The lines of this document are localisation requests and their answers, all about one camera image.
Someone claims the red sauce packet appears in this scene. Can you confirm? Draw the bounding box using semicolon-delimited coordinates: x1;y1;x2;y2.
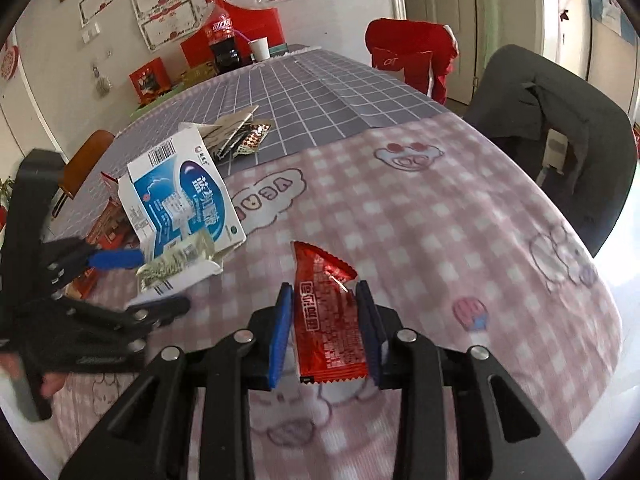
291;241;371;386

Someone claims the blue white medicine box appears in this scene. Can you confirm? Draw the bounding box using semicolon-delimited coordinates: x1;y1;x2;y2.
118;127;248;303

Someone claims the grey jacket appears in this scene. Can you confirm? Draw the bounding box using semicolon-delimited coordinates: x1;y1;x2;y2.
462;44;636;258

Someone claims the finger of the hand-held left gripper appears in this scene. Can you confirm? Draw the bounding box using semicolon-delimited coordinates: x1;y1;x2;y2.
49;239;147;289
69;296;192;342

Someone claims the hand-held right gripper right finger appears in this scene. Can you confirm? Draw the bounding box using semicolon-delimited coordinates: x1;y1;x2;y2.
355;280;585;480

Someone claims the green foil packet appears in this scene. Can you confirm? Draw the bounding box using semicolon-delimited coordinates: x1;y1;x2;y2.
136;231;225;293

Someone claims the cola bottle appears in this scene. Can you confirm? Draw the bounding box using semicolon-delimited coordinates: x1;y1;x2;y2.
202;0;243;73

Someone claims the pink checked tablecloth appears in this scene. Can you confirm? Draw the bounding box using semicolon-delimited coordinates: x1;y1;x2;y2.
50;110;626;480

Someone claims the person's left hand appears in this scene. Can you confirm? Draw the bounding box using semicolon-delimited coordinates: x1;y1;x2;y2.
0;351;67;398

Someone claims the red jacket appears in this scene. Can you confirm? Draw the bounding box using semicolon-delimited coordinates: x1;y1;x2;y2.
365;17;460;106

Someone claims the green plant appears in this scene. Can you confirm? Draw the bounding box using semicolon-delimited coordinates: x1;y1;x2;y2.
0;175;16;231

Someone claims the brown wooden chair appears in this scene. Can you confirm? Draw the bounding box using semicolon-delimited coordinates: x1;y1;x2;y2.
52;129;117;218

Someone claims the white hanging brush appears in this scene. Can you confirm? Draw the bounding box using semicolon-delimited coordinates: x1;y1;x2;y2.
91;62;112;96

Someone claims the red paper-cut wall ornament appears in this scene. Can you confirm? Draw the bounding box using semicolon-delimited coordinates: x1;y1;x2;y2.
0;45;21;83

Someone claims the pile of snack wrappers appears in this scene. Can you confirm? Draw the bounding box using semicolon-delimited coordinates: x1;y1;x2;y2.
70;105;273;301

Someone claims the group of wall certificates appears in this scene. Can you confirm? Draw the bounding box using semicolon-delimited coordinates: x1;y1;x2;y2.
77;0;368;53

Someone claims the white phone stand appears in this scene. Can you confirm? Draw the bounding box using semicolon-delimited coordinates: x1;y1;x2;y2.
537;127;573;186

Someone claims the large red gift box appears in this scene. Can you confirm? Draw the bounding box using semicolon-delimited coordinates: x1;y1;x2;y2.
180;2;287;68

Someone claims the small red box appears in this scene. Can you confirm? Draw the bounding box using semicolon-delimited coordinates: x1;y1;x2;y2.
129;57;171;103

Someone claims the white door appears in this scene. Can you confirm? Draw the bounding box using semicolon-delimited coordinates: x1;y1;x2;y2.
405;0;501;106

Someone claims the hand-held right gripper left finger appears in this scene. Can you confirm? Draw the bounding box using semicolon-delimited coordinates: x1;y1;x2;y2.
59;282;294;480

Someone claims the grey grid tablecloth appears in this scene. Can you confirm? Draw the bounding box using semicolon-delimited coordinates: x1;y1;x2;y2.
57;45;443;221

